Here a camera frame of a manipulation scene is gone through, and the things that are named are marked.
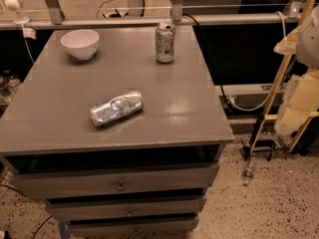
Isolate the green white 7up can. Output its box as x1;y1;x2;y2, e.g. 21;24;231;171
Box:
156;23;175;63

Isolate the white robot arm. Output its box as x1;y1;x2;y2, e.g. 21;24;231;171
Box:
273;6;319;69

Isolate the crushed blue silver redbull can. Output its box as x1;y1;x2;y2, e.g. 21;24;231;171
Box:
90;91;144;126

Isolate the grey drawer cabinet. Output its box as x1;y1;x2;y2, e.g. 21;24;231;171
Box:
0;26;233;237

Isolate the white ceramic bowl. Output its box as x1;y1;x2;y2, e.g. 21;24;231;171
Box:
61;29;100;60

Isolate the clear plastic bottle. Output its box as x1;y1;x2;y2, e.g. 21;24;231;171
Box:
242;157;255;186

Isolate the white paper tag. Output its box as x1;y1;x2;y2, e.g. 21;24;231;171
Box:
23;28;37;39

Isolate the white desk lamp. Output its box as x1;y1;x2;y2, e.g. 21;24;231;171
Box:
5;0;30;25

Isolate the metal railing frame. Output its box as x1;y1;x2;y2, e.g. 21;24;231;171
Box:
1;0;308;30

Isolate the black power cable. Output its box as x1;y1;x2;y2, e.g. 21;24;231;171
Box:
182;13;233;112

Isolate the white cable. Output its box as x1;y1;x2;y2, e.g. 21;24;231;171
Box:
228;11;288;113

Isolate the yellow wooden ladder frame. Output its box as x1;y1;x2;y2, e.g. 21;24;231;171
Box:
241;0;316;160

